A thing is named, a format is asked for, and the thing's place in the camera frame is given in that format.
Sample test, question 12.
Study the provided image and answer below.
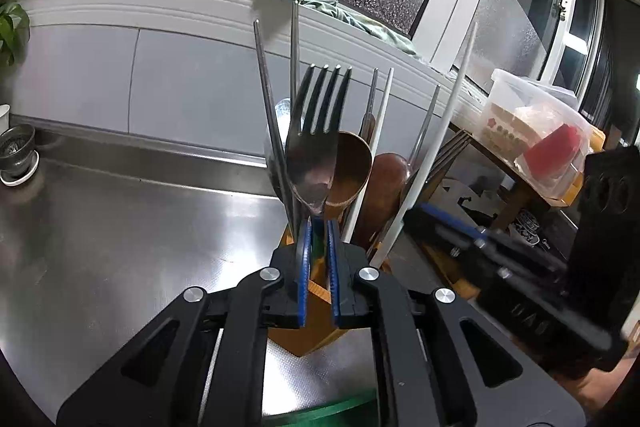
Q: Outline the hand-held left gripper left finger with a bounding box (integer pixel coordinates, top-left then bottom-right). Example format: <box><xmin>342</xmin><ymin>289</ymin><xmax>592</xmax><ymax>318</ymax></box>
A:
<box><xmin>56</xmin><ymin>219</ymin><xmax>313</xmax><ymax>427</ymax></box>

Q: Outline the clear plastic container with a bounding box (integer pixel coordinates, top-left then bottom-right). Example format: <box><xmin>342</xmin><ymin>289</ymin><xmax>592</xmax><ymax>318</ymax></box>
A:
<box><xmin>480</xmin><ymin>68</ymin><xmax>593</xmax><ymax>200</ymax></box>

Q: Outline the metal chopstick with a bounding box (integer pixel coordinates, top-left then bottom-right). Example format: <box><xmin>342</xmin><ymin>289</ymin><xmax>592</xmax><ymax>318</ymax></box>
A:
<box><xmin>252</xmin><ymin>19</ymin><xmax>298</xmax><ymax>233</ymax></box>
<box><xmin>407</xmin><ymin>84</ymin><xmax>442</xmax><ymax>180</ymax></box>

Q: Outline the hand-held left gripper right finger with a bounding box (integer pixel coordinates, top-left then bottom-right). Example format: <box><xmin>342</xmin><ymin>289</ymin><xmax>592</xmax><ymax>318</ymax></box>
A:
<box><xmin>327</xmin><ymin>219</ymin><xmax>586</xmax><ymax>427</ymax></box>

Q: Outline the wooden shelf rack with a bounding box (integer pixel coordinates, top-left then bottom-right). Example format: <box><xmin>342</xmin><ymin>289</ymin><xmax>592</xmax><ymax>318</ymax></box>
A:
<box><xmin>420</xmin><ymin>122</ymin><xmax>608</xmax><ymax>303</ymax></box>

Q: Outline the green board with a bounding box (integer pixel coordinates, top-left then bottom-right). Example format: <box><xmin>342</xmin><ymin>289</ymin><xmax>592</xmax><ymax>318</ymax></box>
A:
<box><xmin>265</xmin><ymin>389</ymin><xmax>381</xmax><ymax>427</ymax></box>

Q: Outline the person's right hand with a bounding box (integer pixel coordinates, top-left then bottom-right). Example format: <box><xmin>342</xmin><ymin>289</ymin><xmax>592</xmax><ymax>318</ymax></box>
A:
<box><xmin>570</xmin><ymin>351</ymin><xmax>634</xmax><ymax>415</ymax></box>

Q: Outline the reddish brown wooden spoon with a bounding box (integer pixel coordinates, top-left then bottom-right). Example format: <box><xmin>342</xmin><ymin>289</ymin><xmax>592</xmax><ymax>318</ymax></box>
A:
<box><xmin>357</xmin><ymin>153</ymin><xmax>411</xmax><ymax>258</ymax></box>

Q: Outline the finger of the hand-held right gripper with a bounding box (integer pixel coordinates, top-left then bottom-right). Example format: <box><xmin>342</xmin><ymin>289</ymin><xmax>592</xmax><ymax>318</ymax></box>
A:
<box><xmin>402</xmin><ymin>202</ymin><xmax>571</xmax><ymax>289</ymax></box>
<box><xmin>475</xmin><ymin>266</ymin><xmax>615</xmax><ymax>359</ymax></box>

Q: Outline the dark brown wooden spoon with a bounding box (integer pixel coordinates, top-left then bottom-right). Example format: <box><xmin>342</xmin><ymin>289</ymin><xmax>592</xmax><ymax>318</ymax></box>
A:
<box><xmin>325</xmin><ymin>131</ymin><xmax>373</xmax><ymax>228</ymax></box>

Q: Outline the green plant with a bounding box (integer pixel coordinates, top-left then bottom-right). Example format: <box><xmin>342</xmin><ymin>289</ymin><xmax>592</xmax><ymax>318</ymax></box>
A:
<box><xmin>0</xmin><ymin>0</ymin><xmax>31</xmax><ymax>68</ymax></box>

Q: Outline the red packet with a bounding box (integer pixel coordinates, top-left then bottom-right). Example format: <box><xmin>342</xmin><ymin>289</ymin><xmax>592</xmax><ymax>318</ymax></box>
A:
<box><xmin>520</xmin><ymin>124</ymin><xmax>581</xmax><ymax>182</ymax></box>

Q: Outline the blue patterned ceramic bowl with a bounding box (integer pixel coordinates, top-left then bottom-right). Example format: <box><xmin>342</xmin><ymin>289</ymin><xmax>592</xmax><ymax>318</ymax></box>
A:
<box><xmin>510</xmin><ymin>209</ymin><xmax>543</xmax><ymax>243</ymax></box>

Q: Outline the wooden handled knife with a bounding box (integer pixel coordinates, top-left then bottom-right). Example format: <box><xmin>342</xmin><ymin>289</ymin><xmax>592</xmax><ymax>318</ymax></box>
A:
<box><xmin>357</xmin><ymin>67</ymin><xmax>381</xmax><ymax>142</ymax></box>

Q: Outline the wooden utensil holder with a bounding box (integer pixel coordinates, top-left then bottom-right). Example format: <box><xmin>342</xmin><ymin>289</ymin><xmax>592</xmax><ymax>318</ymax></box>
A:
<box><xmin>267</xmin><ymin>227</ymin><xmax>396</xmax><ymax>358</ymax></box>

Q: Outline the metal sink strainer cup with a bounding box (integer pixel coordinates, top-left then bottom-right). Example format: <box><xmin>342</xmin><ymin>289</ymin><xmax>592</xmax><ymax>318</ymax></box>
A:
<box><xmin>0</xmin><ymin>124</ymin><xmax>40</xmax><ymax>186</ymax></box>

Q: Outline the dark metal fork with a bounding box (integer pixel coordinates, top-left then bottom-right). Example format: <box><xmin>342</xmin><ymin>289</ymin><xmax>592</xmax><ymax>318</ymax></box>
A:
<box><xmin>400</xmin><ymin>129</ymin><xmax>473</xmax><ymax>212</ymax></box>

